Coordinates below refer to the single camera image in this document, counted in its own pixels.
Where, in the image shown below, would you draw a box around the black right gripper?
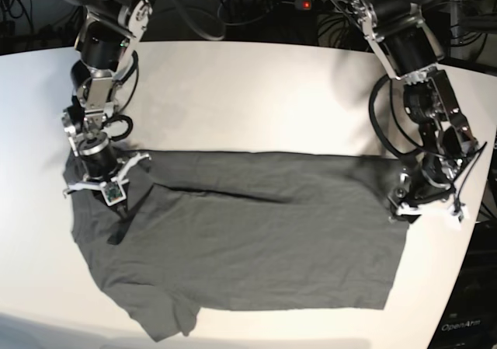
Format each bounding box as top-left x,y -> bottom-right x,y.
77,137 -> 120,181

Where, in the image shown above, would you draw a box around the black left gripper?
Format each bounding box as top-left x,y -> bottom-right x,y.
388,154 -> 466,211

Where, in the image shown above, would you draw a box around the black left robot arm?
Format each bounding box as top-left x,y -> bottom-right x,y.
329,0 -> 483,220

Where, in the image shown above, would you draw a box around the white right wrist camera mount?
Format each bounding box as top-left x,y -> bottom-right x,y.
63,152 -> 151,207

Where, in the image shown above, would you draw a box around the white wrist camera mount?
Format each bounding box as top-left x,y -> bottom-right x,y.
63,152 -> 151,207
391,203 -> 469,231

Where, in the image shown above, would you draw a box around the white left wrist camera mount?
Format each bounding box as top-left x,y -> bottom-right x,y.
391,203 -> 469,231

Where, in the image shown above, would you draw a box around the grey T-shirt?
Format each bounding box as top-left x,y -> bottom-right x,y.
71,151 -> 409,341

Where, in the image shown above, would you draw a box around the black power strip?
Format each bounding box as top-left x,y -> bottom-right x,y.
294,0 -> 335,12

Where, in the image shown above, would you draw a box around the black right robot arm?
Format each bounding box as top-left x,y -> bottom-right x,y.
62,0 -> 152,182

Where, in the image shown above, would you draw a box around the black OpenArm base box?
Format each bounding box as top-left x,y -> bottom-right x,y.
429,220 -> 496,348

